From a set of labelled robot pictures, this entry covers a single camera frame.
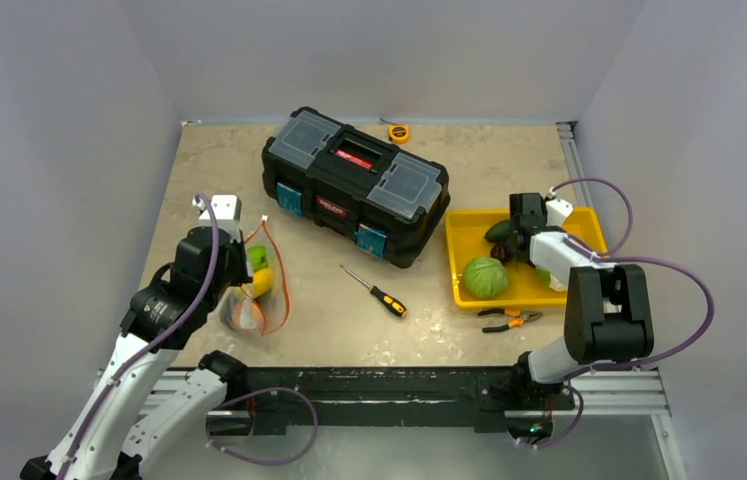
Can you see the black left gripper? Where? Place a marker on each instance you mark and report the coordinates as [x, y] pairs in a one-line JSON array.
[[242, 273]]

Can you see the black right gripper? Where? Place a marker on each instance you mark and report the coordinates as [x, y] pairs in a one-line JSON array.
[[520, 232]]

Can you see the dark green avocado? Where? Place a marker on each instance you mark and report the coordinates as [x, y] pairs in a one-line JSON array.
[[498, 233]]

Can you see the dark red plum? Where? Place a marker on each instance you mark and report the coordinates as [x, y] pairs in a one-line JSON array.
[[502, 252]]

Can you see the yellow corn cob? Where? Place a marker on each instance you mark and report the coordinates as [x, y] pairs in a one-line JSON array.
[[261, 284]]

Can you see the red pink peach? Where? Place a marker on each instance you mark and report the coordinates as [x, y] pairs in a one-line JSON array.
[[247, 318]]

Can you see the clear orange zip top bag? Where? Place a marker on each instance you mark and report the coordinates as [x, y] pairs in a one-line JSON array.
[[262, 306]]

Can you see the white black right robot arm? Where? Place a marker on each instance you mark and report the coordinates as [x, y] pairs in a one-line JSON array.
[[607, 315]]

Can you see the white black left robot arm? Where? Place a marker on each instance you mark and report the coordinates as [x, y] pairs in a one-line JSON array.
[[157, 325]]

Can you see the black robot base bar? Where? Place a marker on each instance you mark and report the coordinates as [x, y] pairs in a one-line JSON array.
[[486, 399]]

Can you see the yellow plastic tray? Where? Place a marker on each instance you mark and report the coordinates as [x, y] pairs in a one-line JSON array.
[[558, 252]]

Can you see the white cauliflower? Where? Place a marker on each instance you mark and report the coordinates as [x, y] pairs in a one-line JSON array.
[[550, 281]]

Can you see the green round cabbage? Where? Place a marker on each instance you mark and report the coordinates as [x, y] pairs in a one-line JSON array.
[[485, 278]]

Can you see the orange black pliers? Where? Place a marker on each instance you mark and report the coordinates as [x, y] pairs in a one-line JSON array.
[[515, 318]]

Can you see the black plastic toolbox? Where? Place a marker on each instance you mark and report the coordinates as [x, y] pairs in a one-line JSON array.
[[385, 199]]

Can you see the yellow tape measure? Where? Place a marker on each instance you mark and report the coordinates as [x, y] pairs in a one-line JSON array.
[[398, 133]]

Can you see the black yellow screwdriver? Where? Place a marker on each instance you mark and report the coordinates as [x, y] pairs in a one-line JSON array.
[[391, 304]]

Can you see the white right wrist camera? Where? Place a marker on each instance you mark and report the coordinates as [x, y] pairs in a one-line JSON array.
[[558, 210]]

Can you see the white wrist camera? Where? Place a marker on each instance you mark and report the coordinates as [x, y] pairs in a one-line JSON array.
[[227, 212], [558, 210]]

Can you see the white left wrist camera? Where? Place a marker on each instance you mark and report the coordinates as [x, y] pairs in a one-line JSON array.
[[227, 212]]

